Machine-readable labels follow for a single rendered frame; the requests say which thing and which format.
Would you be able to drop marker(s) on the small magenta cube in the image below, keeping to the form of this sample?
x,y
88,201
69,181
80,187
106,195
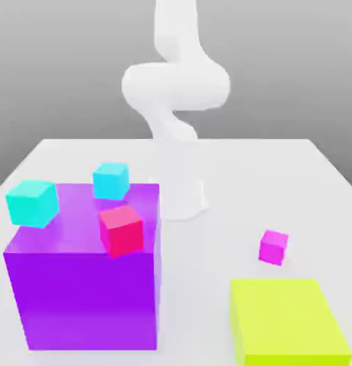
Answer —
x,y
272,248

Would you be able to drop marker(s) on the small red cube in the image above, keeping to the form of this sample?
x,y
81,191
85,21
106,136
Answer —
x,y
123,234

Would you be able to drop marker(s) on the large purple box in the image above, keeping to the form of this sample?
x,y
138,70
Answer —
x,y
84,300

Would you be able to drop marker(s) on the large yellow-green box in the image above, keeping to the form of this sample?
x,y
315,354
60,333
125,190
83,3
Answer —
x,y
284,317

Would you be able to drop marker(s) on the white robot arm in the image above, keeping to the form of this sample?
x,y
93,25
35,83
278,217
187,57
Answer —
x,y
176,85

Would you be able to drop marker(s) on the small sky-blue cube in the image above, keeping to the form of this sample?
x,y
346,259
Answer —
x,y
110,183

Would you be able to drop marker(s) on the small turquoise cube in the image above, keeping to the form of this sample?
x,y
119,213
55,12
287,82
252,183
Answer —
x,y
31,204

